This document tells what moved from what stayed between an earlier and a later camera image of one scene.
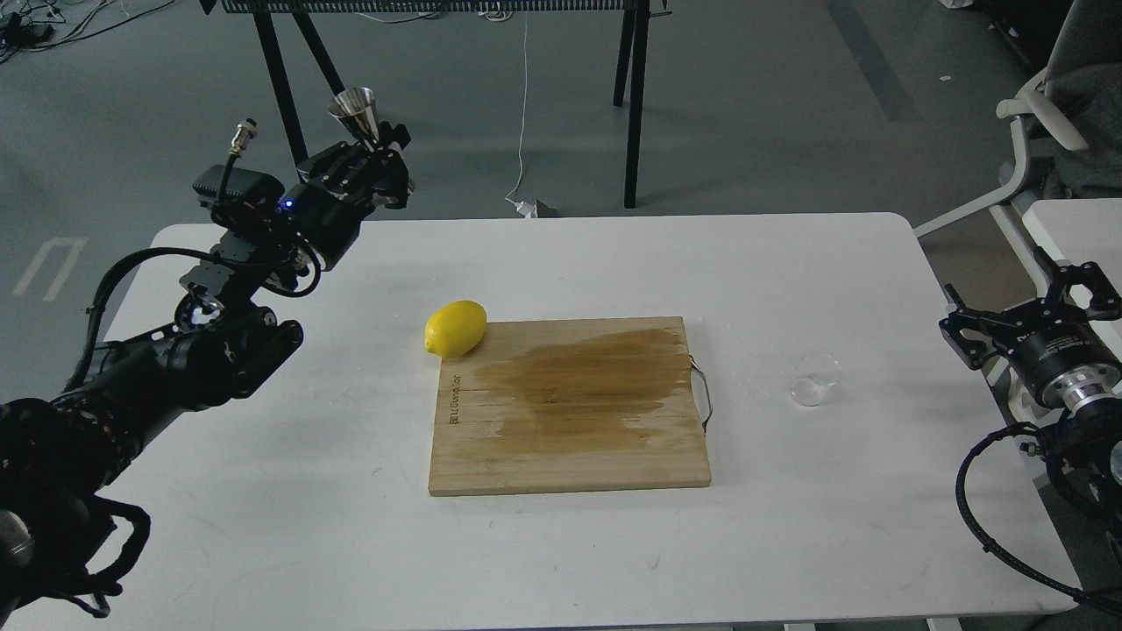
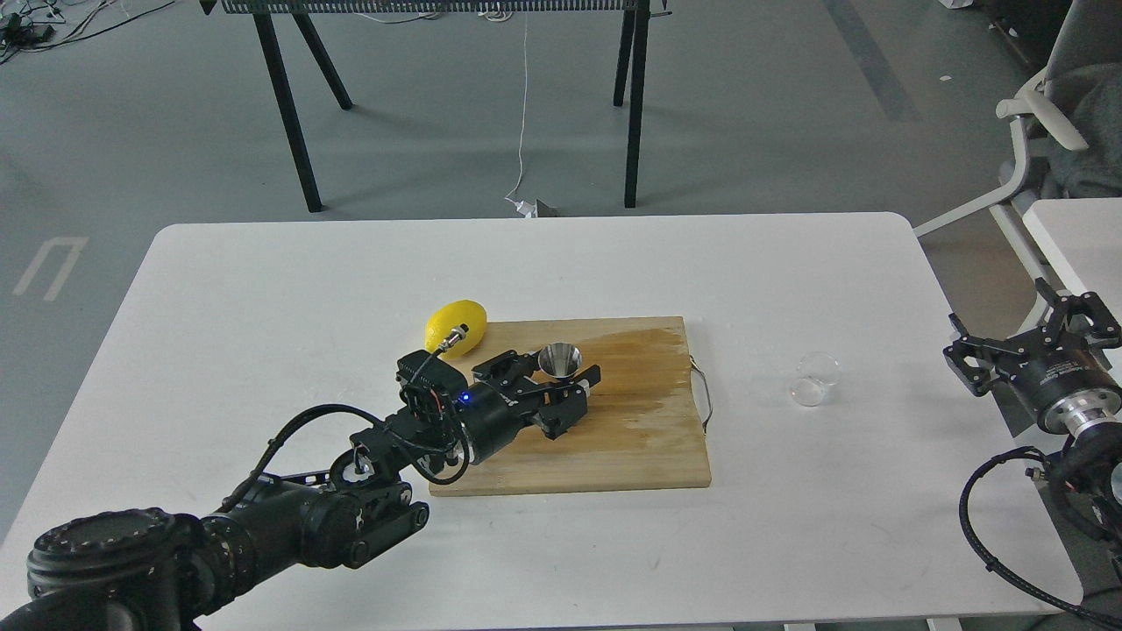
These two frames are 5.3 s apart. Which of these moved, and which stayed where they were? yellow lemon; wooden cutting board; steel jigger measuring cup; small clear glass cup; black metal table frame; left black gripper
Moved: steel jigger measuring cup; left black gripper
Stayed: black metal table frame; wooden cutting board; yellow lemon; small clear glass cup
